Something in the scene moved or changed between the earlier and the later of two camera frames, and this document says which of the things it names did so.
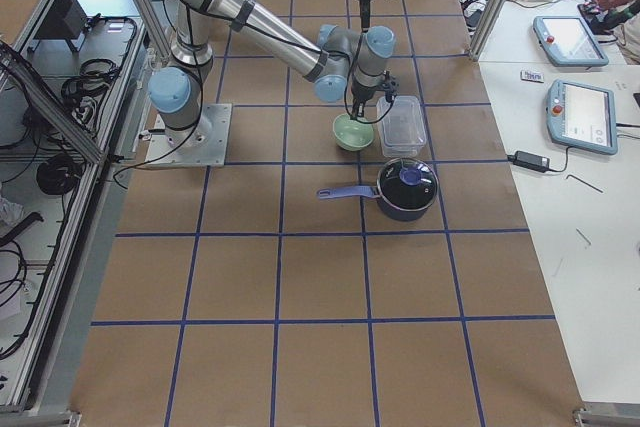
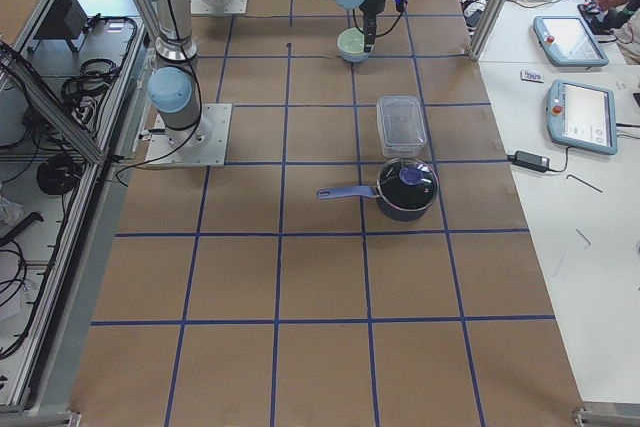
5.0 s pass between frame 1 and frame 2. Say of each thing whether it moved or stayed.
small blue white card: stayed
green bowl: moved
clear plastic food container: stayed
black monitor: stayed
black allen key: stayed
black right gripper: moved
